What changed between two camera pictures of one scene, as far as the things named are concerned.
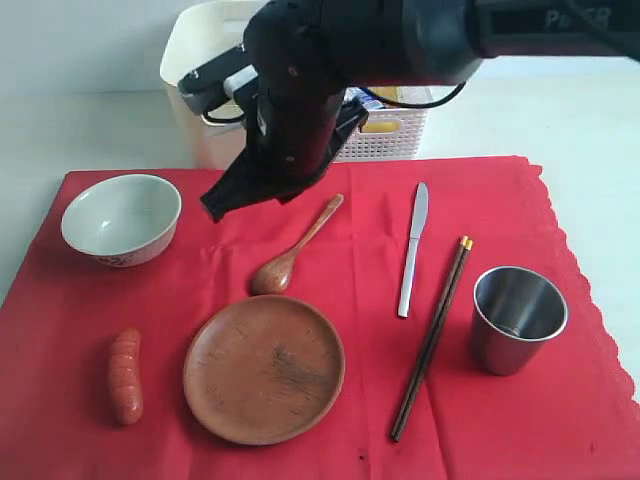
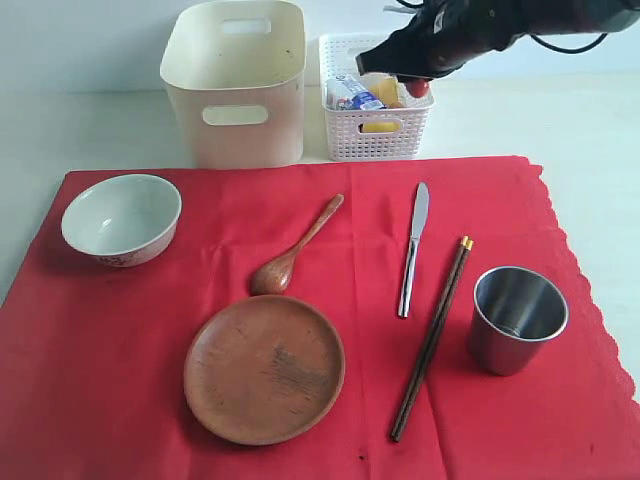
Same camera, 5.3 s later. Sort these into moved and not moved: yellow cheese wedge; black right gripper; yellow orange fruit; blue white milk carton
Moved: black right gripper
Not moved: blue white milk carton; yellow orange fruit; yellow cheese wedge
